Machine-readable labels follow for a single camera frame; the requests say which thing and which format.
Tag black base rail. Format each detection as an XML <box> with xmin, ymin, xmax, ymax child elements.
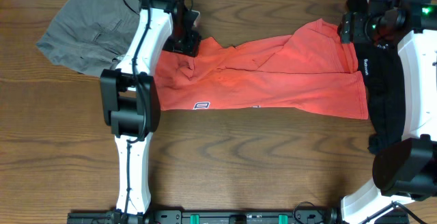
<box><xmin>66</xmin><ymin>201</ymin><xmax>410</xmax><ymax>224</ymax></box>

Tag red soccer t-shirt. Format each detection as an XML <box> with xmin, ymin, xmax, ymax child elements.
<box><xmin>154</xmin><ymin>20</ymin><xmax>369</xmax><ymax>120</ymax></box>

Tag black t-shirt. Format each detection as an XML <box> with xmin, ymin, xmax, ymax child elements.
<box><xmin>345</xmin><ymin>0</ymin><xmax>409</xmax><ymax>155</ymax></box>

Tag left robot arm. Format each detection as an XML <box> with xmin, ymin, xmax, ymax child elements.
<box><xmin>68</xmin><ymin>0</ymin><xmax>201</xmax><ymax>223</ymax></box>

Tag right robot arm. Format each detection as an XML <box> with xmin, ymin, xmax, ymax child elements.
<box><xmin>323</xmin><ymin>0</ymin><xmax>436</xmax><ymax>223</ymax></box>

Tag grey-brown folded shorts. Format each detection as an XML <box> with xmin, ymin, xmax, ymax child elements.
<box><xmin>36</xmin><ymin>0</ymin><xmax>141</xmax><ymax>76</ymax></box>

